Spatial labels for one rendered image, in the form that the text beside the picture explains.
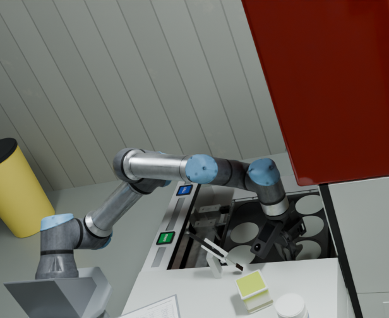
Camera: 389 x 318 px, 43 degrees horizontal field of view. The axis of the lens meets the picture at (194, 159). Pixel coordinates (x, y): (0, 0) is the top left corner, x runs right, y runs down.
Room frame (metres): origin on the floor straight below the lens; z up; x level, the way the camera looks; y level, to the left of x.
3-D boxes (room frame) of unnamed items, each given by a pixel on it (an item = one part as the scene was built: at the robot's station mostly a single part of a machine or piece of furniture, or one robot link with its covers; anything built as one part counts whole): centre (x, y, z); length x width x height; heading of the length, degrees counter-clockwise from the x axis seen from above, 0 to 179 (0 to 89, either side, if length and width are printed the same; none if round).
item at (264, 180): (1.11, -0.15, 1.21); 0.09 x 0.08 x 0.11; 35
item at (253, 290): (0.96, -0.01, 1.00); 0.07 x 0.07 x 0.07; 1
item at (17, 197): (3.56, 1.41, 0.35); 0.45 x 0.44 x 0.69; 155
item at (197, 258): (1.37, 0.09, 0.87); 0.36 x 0.08 x 0.03; 154
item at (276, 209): (1.11, -0.16, 1.13); 0.08 x 0.08 x 0.05
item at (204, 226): (1.44, 0.06, 0.89); 0.08 x 0.03 x 0.03; 64
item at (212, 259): (1.10, 0.05, 1.03); 0.06 x 0.04 x 0.13; 64
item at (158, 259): (1.49, 0.14, 0.89); 0.55 x 0.09 x 0.14; 154
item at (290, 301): (0.82, -0.07, 1.01); 0.07 x 0.07 x 0.10
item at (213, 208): (1.51, 0.02, 0.89); 0.08 x 0.03 x 0.03; 64
